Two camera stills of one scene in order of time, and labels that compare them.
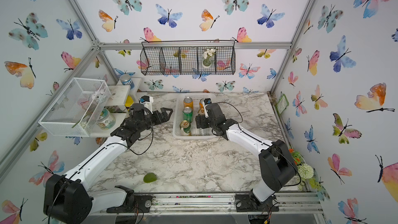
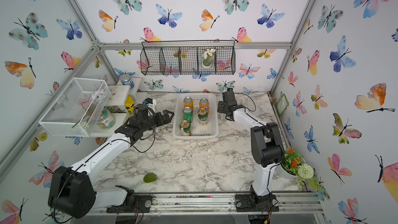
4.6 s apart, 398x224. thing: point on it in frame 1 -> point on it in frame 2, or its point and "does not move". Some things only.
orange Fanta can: (201, 103) does not move
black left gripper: (157, 113) does not move
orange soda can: (188, 102) does not move
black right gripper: (200, 119) -> (220, 106)
